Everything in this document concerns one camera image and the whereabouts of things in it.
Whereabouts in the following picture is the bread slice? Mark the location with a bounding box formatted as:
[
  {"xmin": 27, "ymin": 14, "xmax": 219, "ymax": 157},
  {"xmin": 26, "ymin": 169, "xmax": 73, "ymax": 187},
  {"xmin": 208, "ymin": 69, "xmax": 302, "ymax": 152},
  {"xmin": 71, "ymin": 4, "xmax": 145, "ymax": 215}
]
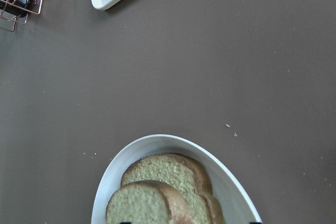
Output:
[
  {"xmin": 105, "ymin": 180, "xmax": 193, "ymax": 223},
  {"xmin": 120, "ymin": 153, "xmax": 225, "ymax": 223}
]

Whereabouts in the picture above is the white plate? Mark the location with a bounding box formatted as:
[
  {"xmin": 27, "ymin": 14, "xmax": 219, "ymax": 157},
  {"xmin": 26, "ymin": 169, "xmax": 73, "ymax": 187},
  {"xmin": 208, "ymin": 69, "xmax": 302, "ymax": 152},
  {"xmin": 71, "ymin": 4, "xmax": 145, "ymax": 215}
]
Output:
[{"xmin": 91, "ymin": 134, "xmax": 262, "ymax": 223}]

